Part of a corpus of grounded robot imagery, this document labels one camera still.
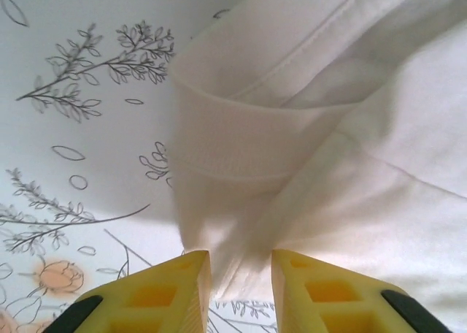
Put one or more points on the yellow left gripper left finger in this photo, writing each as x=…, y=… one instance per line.
x=164, y=296

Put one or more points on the cream white trousers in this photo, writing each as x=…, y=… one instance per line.
x=328, y=92

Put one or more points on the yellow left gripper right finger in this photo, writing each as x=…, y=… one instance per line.
x=328, y=300

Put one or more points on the floral patterned table cover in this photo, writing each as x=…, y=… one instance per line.
x=91, y=128

